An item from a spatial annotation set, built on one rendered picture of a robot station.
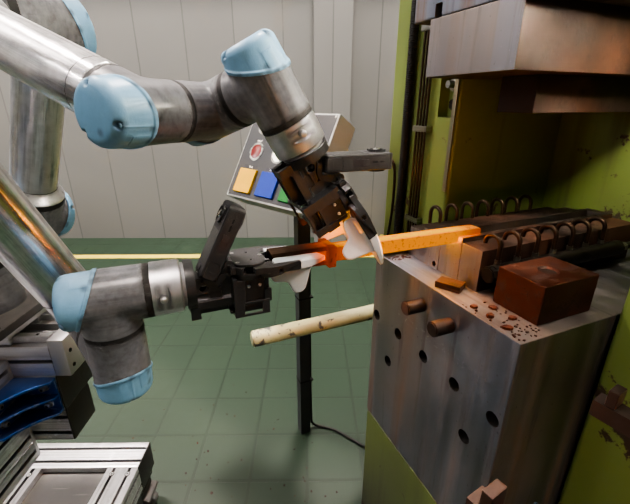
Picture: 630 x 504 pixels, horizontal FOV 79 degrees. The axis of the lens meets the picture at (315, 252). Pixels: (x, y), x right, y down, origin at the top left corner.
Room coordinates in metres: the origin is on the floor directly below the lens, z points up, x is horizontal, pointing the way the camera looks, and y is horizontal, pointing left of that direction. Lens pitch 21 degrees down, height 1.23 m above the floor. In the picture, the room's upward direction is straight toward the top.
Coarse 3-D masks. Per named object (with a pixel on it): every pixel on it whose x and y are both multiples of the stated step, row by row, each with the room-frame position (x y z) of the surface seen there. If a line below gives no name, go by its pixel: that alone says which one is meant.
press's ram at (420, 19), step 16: (416, 0) 0.83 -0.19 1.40; (432, 0) 0.79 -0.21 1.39; (448, 0) 0.75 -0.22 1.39; (464, 0) 0.71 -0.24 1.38; (480, 0) 0.68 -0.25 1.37; (496, 0) 0.65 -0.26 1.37; (592, 0) 0.65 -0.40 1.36; (608, 0) 0.65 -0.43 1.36; (624, 0) 0.65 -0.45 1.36; (416, 16) 0.83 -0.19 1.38; (432, 16) 0.78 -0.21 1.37
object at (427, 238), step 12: (444, 228) 0.68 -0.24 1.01; (456, 228) 0.68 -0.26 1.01; (468, 228) 0.68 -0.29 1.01; (480, 228) 0.68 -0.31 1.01; (324, 240) 0.58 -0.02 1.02; (384, 240) 0.60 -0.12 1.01; (396, 240) 0.61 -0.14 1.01; (408, 240) 0.62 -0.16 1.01; (420, 240) 0.63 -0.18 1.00; (432, 240) 0.64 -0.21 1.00; (444, 240) 0.65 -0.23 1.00; (456, 240) 0.66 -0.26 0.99; (276, 252) 0.53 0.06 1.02; (288, 252) 0.53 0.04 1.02; (300, 252) 0.54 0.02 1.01; (312, 252) 0.55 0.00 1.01; (324, 252) 0.56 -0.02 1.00; (336, 252) 0.55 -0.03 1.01; (384, 252) 0.60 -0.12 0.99; (324, 264) 0.56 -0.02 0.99
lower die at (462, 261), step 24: (480, 216) 0.86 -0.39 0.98; (504, 216) 0.82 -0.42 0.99; (528, 216) 0.82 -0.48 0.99; (600, 216) 0.79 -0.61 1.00; (480, 240) 0.66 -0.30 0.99; (504, 240) 0.66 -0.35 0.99; (528, 240) 0.66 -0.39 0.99; (552, 240) 0.67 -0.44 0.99; (576, 240) 0.69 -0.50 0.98; (624, 240) 0.76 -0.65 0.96; (456, 264) 0.65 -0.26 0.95; (480, 264) 0.60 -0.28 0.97; (576, 264) 0.70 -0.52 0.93; (480, 288) 0.61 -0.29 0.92
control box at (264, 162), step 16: (256, 128) 1.24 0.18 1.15; (336, 128) 1.04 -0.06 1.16; (352, 128) 1.09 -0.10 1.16; (256, 144) 1.20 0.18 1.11; (336, 144) 1.04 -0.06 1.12; (240, 160) 1.21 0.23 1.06; (256, 160) 1.17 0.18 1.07; (272, 160) 1.12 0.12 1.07; (256, 176) 1.13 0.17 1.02; (272, 208) 1.08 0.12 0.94; (288, 208) 0.99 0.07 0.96
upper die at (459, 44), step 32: (512, 0) 0.62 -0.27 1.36; (544, 0) 0.62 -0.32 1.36; (576, 0) 0.64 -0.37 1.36; (448, 32) 0.74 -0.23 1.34; (480, 32) 0.67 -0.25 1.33; (512, 32) 0.61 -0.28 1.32; (544, 32) 0.62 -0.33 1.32; (576, 32) 0.65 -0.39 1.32; (608, 32) 0.67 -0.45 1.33; (448, 64) 0.73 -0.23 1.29; (480, 64) 0.66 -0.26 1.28; (512, 64) 0.61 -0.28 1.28; (544, 64) 0.62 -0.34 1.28; (576, 64) 0.65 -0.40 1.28; (608, 64) 0.68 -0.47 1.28
